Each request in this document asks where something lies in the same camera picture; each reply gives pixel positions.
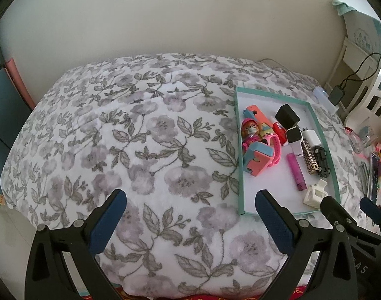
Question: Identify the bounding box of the magenta lip balm tube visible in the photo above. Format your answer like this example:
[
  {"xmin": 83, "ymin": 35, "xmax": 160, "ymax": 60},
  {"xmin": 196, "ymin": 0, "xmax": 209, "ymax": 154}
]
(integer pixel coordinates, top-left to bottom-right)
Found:
[{"xmin": 286, "ymin": 153, "xmax": 307, "ymax": 191}]

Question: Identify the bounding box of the black toy car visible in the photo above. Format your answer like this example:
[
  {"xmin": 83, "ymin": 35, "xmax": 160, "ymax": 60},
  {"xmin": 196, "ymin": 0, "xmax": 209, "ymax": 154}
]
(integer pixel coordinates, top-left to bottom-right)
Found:
[{"xmin": 312, "ymin": 145, "xmax": 331, "ymax": 178}]

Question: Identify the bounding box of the white usb charger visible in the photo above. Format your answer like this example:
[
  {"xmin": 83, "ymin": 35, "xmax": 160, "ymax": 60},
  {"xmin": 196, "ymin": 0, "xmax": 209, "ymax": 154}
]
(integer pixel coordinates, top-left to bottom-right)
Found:
[{"xmin": 302, "ymin": 128, "xmax": 322, "ymax": 148}]

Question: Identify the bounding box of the small white camera device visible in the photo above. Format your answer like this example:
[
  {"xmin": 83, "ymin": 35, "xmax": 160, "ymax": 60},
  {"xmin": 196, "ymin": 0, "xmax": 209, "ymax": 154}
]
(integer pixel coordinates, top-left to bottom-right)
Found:
[{"xmin": 286, "ymin": 127, "xmax": 304, "ymax": 157}]

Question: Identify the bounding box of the pink kids smartwatch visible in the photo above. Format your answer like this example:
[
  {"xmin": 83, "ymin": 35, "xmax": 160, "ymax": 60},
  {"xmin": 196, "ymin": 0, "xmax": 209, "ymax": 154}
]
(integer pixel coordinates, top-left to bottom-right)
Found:
[{"xmin": 261, "ymin": 133, "xmax": 281, "ymax": 167}]

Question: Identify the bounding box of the coral blue toy knife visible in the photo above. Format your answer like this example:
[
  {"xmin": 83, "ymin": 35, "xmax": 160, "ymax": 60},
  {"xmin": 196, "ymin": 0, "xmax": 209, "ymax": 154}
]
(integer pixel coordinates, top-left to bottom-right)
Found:
[{"xmin": 243, "ymin": 141, "xmax": 273, "ymax": 177}]

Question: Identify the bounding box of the red white glue bottle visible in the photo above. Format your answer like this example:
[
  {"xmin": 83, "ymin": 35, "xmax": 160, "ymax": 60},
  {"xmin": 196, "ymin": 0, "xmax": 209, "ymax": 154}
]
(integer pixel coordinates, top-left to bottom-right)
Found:
[{"xmin": 270, "ymin": 116, "xmax": 288, "ymax": 146}]

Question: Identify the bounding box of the black usb charger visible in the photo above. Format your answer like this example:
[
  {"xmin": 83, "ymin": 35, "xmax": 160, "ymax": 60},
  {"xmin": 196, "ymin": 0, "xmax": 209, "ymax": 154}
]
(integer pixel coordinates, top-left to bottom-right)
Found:
[{"xmin": 274, "ymin": 104, "xmax": 300, "ymax": 129}]

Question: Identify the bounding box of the coral toy knife yellow blade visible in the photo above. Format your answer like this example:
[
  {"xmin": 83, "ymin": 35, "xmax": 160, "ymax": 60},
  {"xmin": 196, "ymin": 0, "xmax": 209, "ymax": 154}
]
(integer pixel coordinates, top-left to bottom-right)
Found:
[{"xmin": 243, "ymin": 105, "xmax": 274, "ymax": 138}]

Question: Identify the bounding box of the pink puppy toy figure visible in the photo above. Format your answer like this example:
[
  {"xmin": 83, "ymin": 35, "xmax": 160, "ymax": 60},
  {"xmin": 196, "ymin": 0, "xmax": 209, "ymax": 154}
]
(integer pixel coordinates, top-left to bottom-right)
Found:
[{"xmin": 241, "ymin": 118, "xmax": 262, "ymax": 154}]

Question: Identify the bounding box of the clutter of pens and items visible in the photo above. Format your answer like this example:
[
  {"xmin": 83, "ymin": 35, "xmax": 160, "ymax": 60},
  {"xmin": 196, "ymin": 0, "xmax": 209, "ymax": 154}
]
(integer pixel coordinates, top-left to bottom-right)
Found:
[{"xmin": 346, "ymin": 125, "xmax": 381, "ymax": 205}]

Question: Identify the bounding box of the teal white shallow box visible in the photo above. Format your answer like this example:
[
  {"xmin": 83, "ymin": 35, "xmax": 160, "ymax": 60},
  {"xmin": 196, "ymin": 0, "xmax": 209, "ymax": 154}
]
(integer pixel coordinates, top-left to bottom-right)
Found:
[{"xmin": 234, "ymin": 87, "xmax": 340, "ymax": 215}]

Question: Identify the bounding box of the white power bank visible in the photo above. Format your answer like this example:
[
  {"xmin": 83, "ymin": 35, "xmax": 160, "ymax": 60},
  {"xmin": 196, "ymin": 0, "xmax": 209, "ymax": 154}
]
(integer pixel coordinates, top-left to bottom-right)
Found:
[{"xmin": 312, "ymin": 86, "xmax": 339, "ymax": 115}]

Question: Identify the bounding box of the white shelf unit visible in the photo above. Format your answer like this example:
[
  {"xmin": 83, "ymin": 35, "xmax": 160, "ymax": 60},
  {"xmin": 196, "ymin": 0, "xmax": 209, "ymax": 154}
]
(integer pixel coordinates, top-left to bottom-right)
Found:
[{"xmin": 322, "ymin": 5, "xmax": 381, "ymax": 132}]

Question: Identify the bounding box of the dark cabinet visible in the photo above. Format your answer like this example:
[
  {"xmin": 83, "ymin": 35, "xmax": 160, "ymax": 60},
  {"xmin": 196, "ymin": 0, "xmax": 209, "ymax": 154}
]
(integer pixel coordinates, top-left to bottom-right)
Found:
[{"xmin": 0, "ymin": 50, "xmax": 31, "ymax": 190}]

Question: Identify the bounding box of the floral grey white blanket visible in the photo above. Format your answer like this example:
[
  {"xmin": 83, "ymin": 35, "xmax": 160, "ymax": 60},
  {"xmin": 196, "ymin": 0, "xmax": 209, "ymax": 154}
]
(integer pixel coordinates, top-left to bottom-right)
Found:
[{"xmin": 0, "ymin": 53, "xmax": 372, "ymax": 298}]

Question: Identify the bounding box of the black power adapter with cable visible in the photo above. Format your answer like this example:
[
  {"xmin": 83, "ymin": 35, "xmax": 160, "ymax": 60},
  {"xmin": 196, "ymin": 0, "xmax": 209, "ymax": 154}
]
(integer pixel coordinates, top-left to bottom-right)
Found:
[{"xmin": 328, "ymin": 52, "xmax": 381, "ymax": 106}]

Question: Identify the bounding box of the pink board by wall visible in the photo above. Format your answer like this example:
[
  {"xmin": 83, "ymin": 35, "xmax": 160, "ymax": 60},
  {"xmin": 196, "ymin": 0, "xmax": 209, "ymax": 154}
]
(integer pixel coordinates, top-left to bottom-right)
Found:
[{"xmin": 5, "ymin": 58, "xmax": 36, "ymax": 110}]

